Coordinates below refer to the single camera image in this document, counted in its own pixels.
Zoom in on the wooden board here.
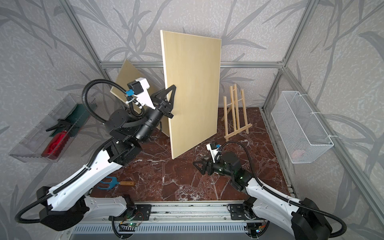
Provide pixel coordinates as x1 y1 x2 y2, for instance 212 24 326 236
161 30 222 159
110 59 171 138

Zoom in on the wooden easel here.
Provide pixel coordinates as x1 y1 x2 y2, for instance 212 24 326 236
221 84 252 142

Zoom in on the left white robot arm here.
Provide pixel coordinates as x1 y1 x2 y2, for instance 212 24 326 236
37 85 177 231

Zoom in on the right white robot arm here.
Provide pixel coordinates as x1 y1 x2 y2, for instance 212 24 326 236
193 152 333 240

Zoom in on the blue garden hand rake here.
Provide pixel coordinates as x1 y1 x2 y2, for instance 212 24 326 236
97 177 136 191

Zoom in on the pink item in basket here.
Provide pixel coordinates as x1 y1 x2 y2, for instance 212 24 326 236
291 149 306 161

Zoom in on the green dustpan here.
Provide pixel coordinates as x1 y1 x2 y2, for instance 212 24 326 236
65 104 90 137

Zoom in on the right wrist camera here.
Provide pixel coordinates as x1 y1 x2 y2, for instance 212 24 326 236
207 143 221 163

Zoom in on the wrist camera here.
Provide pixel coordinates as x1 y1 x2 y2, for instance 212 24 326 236
125 78 155 110
207 143 221 163

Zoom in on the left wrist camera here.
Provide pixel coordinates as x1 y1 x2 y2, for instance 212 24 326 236
125 78 155 110

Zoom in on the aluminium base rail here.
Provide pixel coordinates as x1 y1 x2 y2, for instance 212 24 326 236
67 201 269 239

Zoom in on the right black cable conduit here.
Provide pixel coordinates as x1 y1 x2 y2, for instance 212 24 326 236
220 140 348 239

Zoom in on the white wire mesh basket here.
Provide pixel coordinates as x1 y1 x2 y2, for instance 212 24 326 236
272 91 334 164

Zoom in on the clear plastic wall bin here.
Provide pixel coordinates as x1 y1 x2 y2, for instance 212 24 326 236
9 94 90 163

